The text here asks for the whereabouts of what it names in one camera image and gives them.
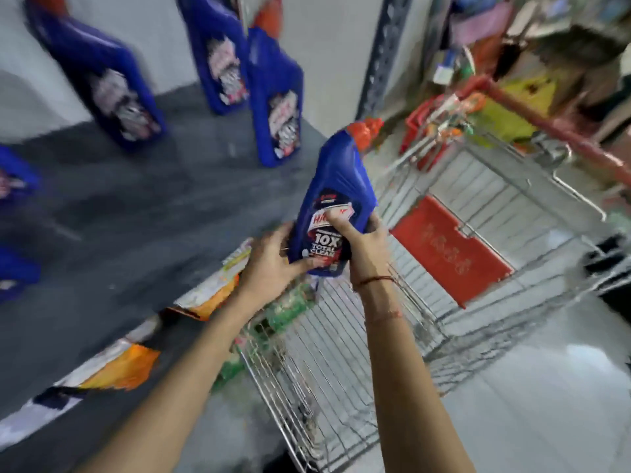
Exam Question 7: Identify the person's right hand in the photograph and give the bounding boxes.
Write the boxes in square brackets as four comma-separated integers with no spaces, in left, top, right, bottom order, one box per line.
[325,210,395,287]

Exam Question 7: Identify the person's left hand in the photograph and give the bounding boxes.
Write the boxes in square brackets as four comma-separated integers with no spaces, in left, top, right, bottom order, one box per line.
[239,221,326,311]

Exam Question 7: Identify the blue detergent bottle orange cap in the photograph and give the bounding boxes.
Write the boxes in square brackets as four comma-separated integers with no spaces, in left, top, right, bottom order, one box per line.
[288,118,385,278]
[246,0,305,168]
[176,0,250,117]
[24,0,167,151]
[0,245,43,303]
[0,145,41,203]

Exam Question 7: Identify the person's right forearm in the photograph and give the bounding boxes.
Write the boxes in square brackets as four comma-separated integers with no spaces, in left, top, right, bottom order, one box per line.
[352,278,477,473]

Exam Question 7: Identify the person's left forearm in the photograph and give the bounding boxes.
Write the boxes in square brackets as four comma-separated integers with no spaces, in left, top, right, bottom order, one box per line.
[74,284,263,473]

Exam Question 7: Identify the green packets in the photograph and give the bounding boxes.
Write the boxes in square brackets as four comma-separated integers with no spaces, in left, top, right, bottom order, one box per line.
[211,280,318,392]

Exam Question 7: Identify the orange white shelf label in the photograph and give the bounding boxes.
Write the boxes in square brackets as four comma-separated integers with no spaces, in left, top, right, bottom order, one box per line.
[48,340,161,395]
[174,238,253,322]

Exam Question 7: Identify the red cart seat flap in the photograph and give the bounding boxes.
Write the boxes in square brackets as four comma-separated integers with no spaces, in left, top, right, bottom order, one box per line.
[391,195,514,309]

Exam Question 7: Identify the red shopping baskets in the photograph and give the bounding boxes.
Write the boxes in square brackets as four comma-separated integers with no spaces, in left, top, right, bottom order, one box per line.
[400,92,447,170]

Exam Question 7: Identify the dark grey shelf board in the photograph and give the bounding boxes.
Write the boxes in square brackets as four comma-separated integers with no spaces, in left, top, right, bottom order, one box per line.
[0,82,327,439]

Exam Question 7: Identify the yellow bag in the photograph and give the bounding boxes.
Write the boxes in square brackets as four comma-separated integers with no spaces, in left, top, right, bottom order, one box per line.
[479,76,559,144]

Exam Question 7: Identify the pink packet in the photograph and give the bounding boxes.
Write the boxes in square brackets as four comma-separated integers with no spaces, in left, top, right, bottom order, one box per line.
[450,2,515,49]

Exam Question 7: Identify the red thread bracelet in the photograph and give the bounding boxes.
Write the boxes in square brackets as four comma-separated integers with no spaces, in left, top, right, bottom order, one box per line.
[352,275,398,292]

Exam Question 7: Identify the metal wire shopping cart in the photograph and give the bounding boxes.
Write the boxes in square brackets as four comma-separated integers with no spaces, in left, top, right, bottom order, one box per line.
[232,76,631,473]

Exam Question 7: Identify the perforated metal shelf post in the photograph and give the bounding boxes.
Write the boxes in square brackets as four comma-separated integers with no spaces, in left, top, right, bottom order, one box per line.
[355,0,416,122]

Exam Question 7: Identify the red cart handle bar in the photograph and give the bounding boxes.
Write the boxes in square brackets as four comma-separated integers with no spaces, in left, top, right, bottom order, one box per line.
[457,76,631,187]

